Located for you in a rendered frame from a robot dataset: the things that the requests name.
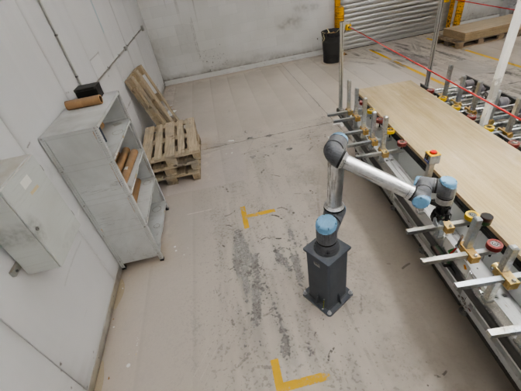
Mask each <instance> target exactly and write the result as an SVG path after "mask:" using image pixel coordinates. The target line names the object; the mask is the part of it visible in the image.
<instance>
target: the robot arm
mask: <svg viewBox="0 0 521 391"><path fill-rule="evenodd" d="M347 144H348V138H347V136H346V135H345V134H344V133H341V132H335V133H333V134H332V135H331V136H330V138H329V139H328V141H327V142H326V144H325V146H324V148H323V153H324V156H325V158H326V160H327V190H326V201H325V202H324V205H323V214H322V215H321V216H319V217H318V218H317V220H316V241H315V243H314V250H315V252H316V253H317V254H318V255H320V256H322V257H325V258H329V257H332V256H334V255H336V254H337V253H338V252H339V250H340V244H339V242H338V240H337V232H338V230H339V228H340V224H341V223H342V220H343V218H344V216H345V213H346V206H345V205H344V203H343V202H342V198H343V175H344V169H345V170H347V171H350V172H352V173H354V174H355V175H358V176H360V177H362V178H364V179H366V180H368V181H370V182H373V183H375V184H376V185H379V186H381V187H382V188H384V189H387V190H389V191H391V192H394V193H395V194H397V195H399V196H401V197H404V198H406V199H408V200H409V201H411V202H412V204H413V206H415V207H416V208H418V209H424V208H426V207H427V206H428V205H429V204H431V205H433V206H436V208H434V209H433V211H432V213H431V214H430V219H431V221H432V223H433V225H434V226H435V227H438V225H439V224H440V225H442V226H444V223H443V222H444V221H448V220H450V218H451V215H452V214H451V213H450V212H449V211H448V210H449V209H451V207H450V205H451V204H452V202H453V199H454V194H455V192H456V188H457V180H456V179H455V178H453V177H450V176H442V177H441V178H431V177H424V176H416V178H415V181H414V184H413V185H411V184H409V183H408V182H405V181H403V180H401V179H399V178H396V177H395V176H393V175H390V174H389V173H386V172H384V171H382V170H380V169H378V168H375V167H373V166H371V165H369V164H367V163H365V162H363V161H360V160H358V159H356V158H355V157H352V156H350V155H349V154H348V153H347V151H346V147H347ZM432 193H436V199H431V194H432ZM449 216H450V218H449Z"/></svg>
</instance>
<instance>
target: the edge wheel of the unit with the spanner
mask: <svg viewBox="0 0 521 391"><path fill-rule="evenodd" d="M485 246H486V248H487V249H488V250H489V251H491V252H495V253H498V252H500V251H502V249H503V247H504V245H503V243H502V242H501V241H500V240H496V239H488V240H487V242H486V244H485Z"/></svg>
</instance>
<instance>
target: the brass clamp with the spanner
mask: <svg viewBox="0 0 521 391"><path fill-rule="evenodd" d="M463 243H464V242H463V241H461V243H460V246H461V247H460V248H459V251H460V252H463V251H466V253H467V254H468V258H466V259H467V260H468V262H469V263H470V264H474V263H479V261H480V259H481V256H480V255H479V254H478V252H477V251H476V250H475V249H474V248H473V247H472V248H468V249H466V248H465V247H464V245H463ZM474 254H477V255H478V256H477V257H474V256H473V255H474Z"/></svg>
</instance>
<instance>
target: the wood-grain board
mask: <svg viewBox="0 0 521 391"><path fill-rule="evenodd" d="M359 96H360V97H361V98H362V99H363V98H365V97H366V98H367V104H368V105H369V106H370V107H371V108H373V109H375V111H376V112H377V115H378V116H379V117H382V118H383V116H388V117H389V119H388V126H389V127H390V128H394V129H395V133H396V134H397V135H398V136H399V137H400V138H401V139H402V140H406V141H407V144H406V145H407V146H408V147H409V148H410V149H411V150H412V151H413V152H414V153H415V154H416V155H417V156H418V157H419V158H420V159H421V160H422V161H423V162H424V163H425V164H427V163H426V162H425V161H424V157H425V153H426V151H431V150H437V151H438V152H439V153H441V157H440V163H439V164H435V166H434V169H433V172H434V173H435V174H436V175H437V176H438V177H439V178H441V177H442V176H450V177H453V178H455V179H456V180H457V192H456V196H457V197H458V198H459V199H460V200H461V201H462V202H463V203H464V204H465V205H466V206H467V207H468V208H469V209H470V210H473V211H475V212H477V213H479V215H481V214H482V213H490V214H492V215H493V216H494V219H493V221H492V224H491V225H490V226H488V227H487V228H488V229H489V230H490V231H491V232H492V233H493V234H494V235H495V236H496V237H497V238H498V239H499V240H500V241H501V242H502V243H503V244H504V245H505V246H506V247H508V245H512V244H515V245H516V246H517V247H518V248H519V249H520V251H519V253H518V255H517V258H518V259H519V260H520V261H521V151H519V150H517V149H516V148H514V147H513V146H511V145H510V144H508V143H506V142H505V141H504V140H502V139H500V138H499V137H497V136H496V135H495V134H493V133H491V132H490V131H488V130H487V129H485V128H484V127H482V126H480V125H479V124H477V123H476V122H475V121H473V120H472V119H469V118H468V117H466V116H465V115H464V114H462V113H461V112H459V111H457V110H456V109H454V108H453V107H451V106H449V105H448V104H446V103H445V102H444V101H442V100H440V99H438V98H437V97H436V96H435V95H433V94H431V93H430V92H428V91H427V90H425V89H424V88H422V87H420V86H419V85H417V84H416V83H415V82H413V81H411V80H410V81H401V82H396V83H391V84H387V85H379V86H374V87H370V88H361V89H359Z"/></svg>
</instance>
